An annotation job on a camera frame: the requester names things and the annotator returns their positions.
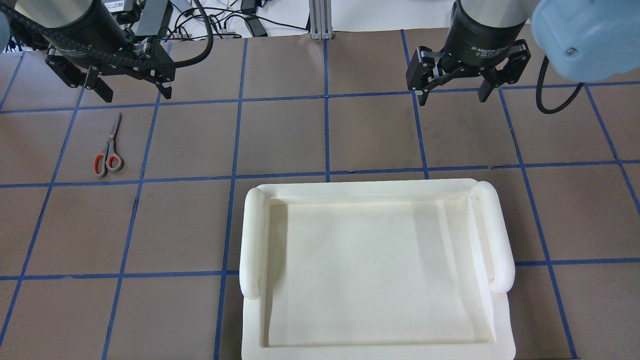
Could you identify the grey orange handled scissors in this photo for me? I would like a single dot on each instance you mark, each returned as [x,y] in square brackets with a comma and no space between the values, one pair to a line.
[109,160]

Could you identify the black power brick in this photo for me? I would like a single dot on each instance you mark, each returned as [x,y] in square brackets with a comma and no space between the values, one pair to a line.
[255,27]

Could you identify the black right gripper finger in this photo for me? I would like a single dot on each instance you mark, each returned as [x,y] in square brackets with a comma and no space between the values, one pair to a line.
[422,86]
[492,79]

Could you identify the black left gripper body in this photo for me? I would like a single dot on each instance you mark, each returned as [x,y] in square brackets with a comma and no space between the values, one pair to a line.
[75,31]

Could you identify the white plastic tray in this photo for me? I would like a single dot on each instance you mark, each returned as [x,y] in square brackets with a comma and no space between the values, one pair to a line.
[376,270]

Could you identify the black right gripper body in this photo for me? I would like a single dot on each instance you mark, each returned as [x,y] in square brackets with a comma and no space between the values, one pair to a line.
[477,36]

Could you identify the aluminium frame post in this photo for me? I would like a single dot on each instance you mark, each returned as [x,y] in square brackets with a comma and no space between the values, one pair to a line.
[320,20]

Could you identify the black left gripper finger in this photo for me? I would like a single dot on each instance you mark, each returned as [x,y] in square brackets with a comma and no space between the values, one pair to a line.
[93,82]
[162,78]

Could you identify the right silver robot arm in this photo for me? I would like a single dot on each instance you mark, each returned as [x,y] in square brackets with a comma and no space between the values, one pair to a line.
[583,40]

